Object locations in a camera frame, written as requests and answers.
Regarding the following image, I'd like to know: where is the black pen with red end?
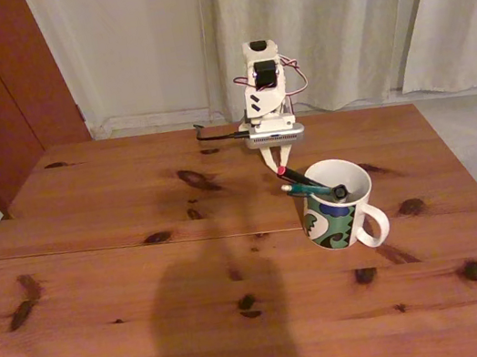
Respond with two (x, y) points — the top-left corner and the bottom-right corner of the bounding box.
(274, 158), (333, 198)

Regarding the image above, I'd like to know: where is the green clear pen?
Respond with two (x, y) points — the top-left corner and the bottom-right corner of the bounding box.
(279, 175), (336, 204)

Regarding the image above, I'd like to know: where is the white mug with green pattern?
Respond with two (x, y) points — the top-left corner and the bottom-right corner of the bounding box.
(291, 149), (394, 260)

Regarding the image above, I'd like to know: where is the silver camera box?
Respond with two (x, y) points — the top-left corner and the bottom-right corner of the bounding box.
(242, 119), (309, 152)

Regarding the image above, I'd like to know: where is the black camera cable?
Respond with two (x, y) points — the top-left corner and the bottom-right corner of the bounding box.
(192, 114), (251, 148)

